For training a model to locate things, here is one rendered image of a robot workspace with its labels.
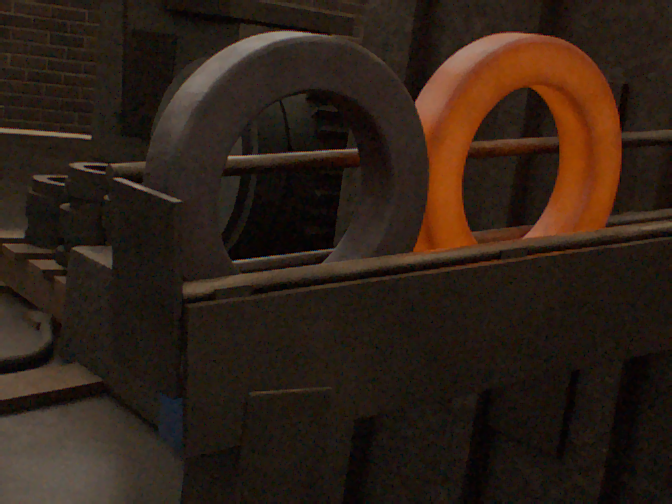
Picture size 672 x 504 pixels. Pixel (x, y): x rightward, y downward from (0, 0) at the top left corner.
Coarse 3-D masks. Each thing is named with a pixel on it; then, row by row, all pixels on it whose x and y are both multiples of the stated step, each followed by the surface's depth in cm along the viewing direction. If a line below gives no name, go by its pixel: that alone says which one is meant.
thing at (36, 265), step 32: (32, 192) 294; (64, 192) 277; (96, 192) 271; (32, 224) 294; (64, 224) 275; (96, 224) 273; (0, 256) 308; (32, 256) 287; (64, 256) 275; (0, 288) 302; (32, 288) 289; (64, 288) 259; (32, 320) 275
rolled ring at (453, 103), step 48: (480, 48) 76; (528, 48) 77; (576, 48) 79; (432, 96) 75; (480, 96) 75; (576, 96) 80; (432, 144) 74; (576, 144) 83; (432, 192) 74; (576, 192) 84; (432, 240) 75
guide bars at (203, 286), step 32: (640, 224) 84; (384, 256) 71; (416, 256) 72; (448, 256) 73; (480, 256) 74; (512, 256) 76; (192, 288) 63; (224, 288) 64; (256, 288) 65; (288, 288) 66
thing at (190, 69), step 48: (240, 144) 202; (288, 144) 207; (336, 144) 213; (240, 192) 203; (288, 192) 208; (336, 192) 213; (240, 240) 207; (288, 240) 215; (96, 288) 236; (96, 336) 236; (144, 384) 220
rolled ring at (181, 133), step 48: (240, 48) 65; (288, 48) 65; (336, 48) 67; (192, 96) 64; (240, 96) 64; (288, 96) 66; (336, 96) 68; (384, 96) 70; (192, 144) 63; (384, 144) 71; (192, 192) 64; (384, 192) 72; (192, 240) 64; (384, 240) 72
